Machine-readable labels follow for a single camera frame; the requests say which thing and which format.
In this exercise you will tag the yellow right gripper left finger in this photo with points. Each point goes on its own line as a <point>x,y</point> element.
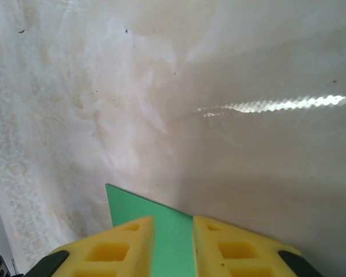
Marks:
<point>145,248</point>

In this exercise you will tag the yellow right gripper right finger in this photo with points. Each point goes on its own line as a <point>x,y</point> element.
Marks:
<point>202,248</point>

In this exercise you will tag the green square paper sheet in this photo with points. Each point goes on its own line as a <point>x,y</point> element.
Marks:
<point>173,245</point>

